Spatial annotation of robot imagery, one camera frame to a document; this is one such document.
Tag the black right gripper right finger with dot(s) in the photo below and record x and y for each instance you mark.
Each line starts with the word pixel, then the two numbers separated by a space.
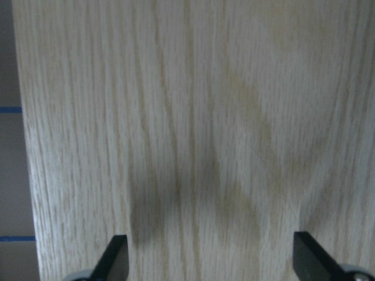
pixel 311 262

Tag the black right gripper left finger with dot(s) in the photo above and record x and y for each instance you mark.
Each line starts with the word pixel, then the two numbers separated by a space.
pixel 114 263

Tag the light wooden drawer cabinet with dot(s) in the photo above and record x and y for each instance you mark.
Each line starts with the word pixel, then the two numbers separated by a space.
pixel 208 132

